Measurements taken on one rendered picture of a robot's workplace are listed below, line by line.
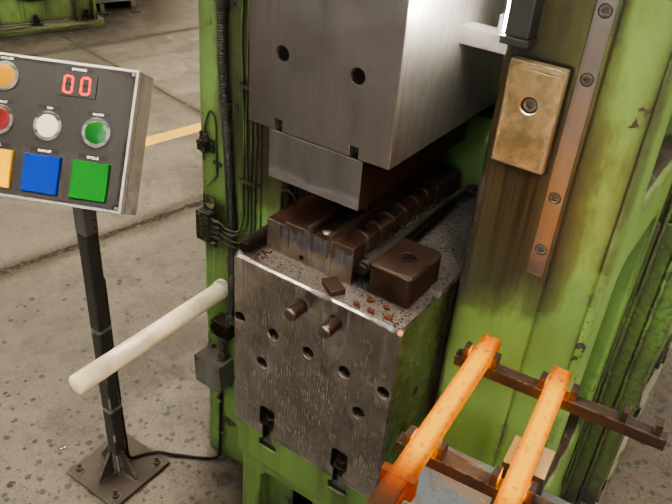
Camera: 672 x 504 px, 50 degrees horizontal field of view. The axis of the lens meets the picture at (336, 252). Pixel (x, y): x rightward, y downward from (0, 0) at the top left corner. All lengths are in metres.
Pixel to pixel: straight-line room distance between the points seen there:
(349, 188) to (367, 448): 0.52
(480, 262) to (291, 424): 0.54
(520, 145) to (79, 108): 0.84
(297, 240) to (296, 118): 0.24
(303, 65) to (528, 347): 0.65
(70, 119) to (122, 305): 1.40
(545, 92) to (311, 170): 0.41
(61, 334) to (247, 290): 1.39
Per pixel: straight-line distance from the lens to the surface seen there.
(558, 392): 1.09
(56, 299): 2.89
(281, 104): 1.26
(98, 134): 1.47
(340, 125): 1.20
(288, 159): 1.29
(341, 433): 1.47
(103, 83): 1.49
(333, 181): 1.24
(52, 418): 2.41
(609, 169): 1.19
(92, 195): 1.46
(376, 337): 1.26
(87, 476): 2.22
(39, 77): 1.55
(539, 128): 1.17
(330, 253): 1.32
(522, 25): 1.13
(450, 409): 1.01
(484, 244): 1.31
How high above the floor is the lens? 1.68
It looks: 33 degrees down
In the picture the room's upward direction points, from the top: 5 degrees clockwise
